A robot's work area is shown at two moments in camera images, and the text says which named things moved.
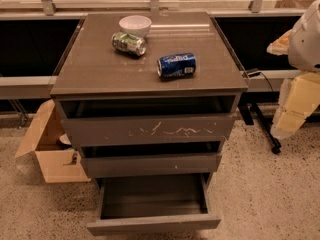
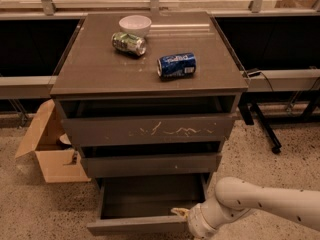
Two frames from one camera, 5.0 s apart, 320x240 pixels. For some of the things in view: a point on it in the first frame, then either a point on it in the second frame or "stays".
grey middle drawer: [155, 159] stays
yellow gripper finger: [281, 45] to [180, 211]
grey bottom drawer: [135, 204] stays
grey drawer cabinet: [149, 98] stays
